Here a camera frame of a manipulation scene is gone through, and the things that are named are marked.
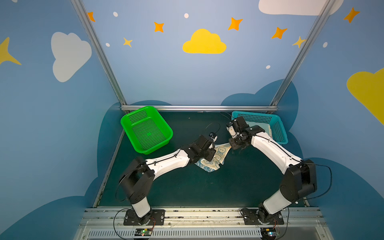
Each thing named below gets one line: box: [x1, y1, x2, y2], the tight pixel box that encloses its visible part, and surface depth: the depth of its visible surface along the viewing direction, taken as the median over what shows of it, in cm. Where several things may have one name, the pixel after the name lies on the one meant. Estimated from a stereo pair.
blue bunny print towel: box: [194, 143, 232, 173], surface depth 93 cm
